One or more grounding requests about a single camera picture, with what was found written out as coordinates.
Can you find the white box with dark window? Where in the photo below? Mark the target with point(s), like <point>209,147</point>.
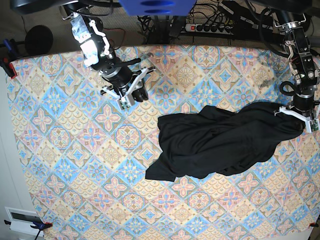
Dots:
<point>22,220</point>

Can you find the black round stool seat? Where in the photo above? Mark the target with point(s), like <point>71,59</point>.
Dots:
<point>38,40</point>

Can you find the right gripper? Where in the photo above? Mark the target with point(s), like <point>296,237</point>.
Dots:
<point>140,94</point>

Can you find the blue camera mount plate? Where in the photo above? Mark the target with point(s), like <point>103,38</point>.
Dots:
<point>157,7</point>

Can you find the red black table clamp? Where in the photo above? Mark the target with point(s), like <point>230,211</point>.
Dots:
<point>8,68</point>

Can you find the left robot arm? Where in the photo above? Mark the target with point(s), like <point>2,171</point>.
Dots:
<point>290,15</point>

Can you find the black t-shirt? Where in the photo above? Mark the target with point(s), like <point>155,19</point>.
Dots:
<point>216,140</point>

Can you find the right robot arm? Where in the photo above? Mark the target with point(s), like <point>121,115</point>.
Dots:
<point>87,29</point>

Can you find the blue clamp top left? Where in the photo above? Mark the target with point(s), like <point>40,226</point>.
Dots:
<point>11,45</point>

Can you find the white power strip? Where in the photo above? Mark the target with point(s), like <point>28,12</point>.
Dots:
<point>210,29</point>

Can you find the orange clamp bottom right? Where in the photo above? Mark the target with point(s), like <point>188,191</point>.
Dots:
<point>314,225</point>

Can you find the blue clamp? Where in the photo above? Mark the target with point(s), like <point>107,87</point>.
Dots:
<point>11,45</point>
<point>37,226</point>

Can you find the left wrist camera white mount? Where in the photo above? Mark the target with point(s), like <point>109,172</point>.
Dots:
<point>311,124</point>

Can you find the blue clamp bottom left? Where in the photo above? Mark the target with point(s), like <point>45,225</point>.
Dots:
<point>37,226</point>

